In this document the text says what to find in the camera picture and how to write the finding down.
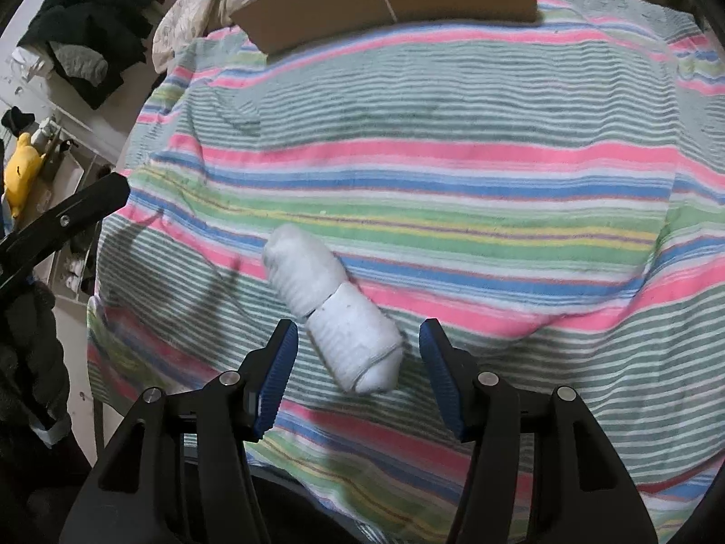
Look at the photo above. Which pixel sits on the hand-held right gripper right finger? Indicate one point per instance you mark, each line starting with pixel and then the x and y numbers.
pixel 447 382

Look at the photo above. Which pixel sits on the grey cloth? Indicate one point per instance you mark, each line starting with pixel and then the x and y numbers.
pixel 82 62

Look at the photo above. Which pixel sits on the white patterned quilt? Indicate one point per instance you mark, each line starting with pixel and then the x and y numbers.
pixel 181 22

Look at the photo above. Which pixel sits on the striped pastel blanket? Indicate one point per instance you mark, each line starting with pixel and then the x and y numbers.
pixel 453 181

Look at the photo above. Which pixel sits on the yellow plush toy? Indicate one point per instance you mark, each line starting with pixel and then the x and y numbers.
pixel 22 175

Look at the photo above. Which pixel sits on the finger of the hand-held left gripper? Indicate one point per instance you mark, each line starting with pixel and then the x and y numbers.
pixel 68 218

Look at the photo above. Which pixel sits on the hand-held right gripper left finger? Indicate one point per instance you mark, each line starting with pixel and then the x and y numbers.
pixel 277 374

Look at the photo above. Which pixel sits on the dark cloth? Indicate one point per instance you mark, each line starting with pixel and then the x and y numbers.
pixel 34 362

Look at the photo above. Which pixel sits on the white sock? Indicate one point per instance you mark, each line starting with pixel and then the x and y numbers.
pixel 340 323

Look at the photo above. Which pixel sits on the black clothes pile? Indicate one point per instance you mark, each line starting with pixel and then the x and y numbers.
pixel 96 11

